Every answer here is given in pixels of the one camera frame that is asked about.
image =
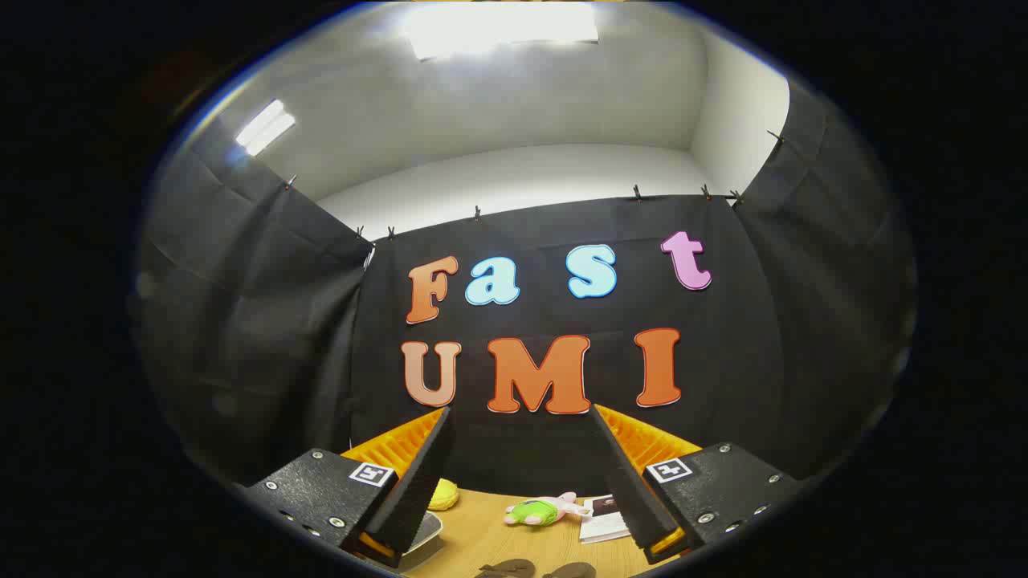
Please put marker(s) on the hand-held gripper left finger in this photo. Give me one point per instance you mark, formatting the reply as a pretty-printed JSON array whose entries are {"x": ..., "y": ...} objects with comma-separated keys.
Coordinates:
[{"x": 418, "y": 482}]

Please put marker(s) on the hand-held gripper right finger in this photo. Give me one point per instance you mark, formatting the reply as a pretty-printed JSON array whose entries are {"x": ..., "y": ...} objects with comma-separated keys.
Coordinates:
[{"x": 630, "y": 482}]

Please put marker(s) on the grey fabric storage box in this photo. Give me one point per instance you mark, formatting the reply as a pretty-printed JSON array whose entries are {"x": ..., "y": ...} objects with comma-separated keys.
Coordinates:
[{"x": 424, "y": 538}]

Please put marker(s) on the brown fuzzy shoe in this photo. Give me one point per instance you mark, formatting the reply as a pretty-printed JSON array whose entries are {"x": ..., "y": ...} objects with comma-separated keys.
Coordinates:
[
  {"x": 570, "y": 571},
  {"x": 506, "y": 569}
]

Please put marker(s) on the yellow plush bread toy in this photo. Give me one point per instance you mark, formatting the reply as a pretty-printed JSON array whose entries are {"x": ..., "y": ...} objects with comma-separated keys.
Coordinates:
[{"x": 444, "y": 494}]

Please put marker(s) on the white book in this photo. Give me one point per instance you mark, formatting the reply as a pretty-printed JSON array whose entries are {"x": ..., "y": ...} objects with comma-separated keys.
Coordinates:
[{"x": 602, "y": 523}]

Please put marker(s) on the green and pink plush toy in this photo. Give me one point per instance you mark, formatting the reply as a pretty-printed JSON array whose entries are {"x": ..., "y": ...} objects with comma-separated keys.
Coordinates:
[{"x": 538, "y": 511}]

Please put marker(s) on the black backdrop cloth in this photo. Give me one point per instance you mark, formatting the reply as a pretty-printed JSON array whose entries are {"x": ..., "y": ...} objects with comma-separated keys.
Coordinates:
[{"x": 321, "y": 321}]

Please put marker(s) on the row of small black clips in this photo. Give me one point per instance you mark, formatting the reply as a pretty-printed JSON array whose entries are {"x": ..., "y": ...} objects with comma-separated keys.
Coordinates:
[{"x": 477, "y": 213}]

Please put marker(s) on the small ceiling light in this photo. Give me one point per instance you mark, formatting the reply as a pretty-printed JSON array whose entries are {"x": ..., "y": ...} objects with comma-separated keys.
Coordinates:
[{"x": 265, "y": 127}]

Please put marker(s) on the large ceiling light panel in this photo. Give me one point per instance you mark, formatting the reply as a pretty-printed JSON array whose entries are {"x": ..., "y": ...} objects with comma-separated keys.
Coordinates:
[{"x": 498, "y": 28}]

